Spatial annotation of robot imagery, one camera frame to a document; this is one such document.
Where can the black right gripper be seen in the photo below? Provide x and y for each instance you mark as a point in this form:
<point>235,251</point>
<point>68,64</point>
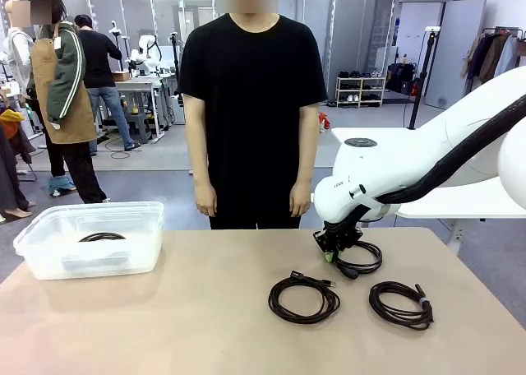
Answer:
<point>339,237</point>

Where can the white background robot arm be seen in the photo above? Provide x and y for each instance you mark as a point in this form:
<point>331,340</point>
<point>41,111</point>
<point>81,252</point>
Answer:
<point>144,44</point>

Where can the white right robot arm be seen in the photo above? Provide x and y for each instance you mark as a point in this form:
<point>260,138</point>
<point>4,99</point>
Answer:
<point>390,165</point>

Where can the person's left forearm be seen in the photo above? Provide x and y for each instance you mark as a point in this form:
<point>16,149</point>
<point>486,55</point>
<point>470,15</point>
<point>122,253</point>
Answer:
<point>306,163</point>

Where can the person's right forearm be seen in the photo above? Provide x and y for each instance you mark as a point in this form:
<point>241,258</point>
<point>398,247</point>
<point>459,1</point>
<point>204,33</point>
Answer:
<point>197,161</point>

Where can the person's left hand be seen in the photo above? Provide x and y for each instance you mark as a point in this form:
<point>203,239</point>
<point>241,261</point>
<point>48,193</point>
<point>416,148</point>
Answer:
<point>300,200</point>

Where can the person's right hand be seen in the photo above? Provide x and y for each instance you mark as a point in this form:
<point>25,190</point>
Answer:
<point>205,200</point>

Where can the white shoe rack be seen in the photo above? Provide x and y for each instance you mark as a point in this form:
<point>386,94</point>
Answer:
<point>361,89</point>

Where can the person in black t-shirt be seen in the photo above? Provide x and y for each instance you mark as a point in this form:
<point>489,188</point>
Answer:
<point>250,103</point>

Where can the black bags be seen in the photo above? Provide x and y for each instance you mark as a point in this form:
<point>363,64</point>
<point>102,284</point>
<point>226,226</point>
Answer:
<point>400,77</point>

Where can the black tripod pole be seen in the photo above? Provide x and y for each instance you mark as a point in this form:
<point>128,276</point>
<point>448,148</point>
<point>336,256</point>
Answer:
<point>423,70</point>

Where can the grey plastic step stool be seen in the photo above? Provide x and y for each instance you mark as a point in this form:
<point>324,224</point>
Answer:
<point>137,124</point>

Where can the clear plastic storage bin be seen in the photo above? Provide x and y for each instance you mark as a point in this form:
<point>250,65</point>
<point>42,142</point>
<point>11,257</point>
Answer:
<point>94,264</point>

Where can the grey partition panel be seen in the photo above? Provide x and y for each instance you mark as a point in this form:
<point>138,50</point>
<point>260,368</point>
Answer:
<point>456,54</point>

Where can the clothes rack with coats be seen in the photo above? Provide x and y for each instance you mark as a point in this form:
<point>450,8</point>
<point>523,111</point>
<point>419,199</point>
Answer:
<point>489,54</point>

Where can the white workbench desk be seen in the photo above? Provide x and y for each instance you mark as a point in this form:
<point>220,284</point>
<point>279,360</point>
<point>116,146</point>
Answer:
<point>135,83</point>

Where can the cardboard box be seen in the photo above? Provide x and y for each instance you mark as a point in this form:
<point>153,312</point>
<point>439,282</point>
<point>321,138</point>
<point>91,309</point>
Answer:
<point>121,76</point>

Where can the man in black shirt jeans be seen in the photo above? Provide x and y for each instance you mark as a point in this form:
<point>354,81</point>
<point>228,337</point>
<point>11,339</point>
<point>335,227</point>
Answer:
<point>98,62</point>

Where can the woman in brown apron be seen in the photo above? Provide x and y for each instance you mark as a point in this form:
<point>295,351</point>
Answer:
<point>61,83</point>

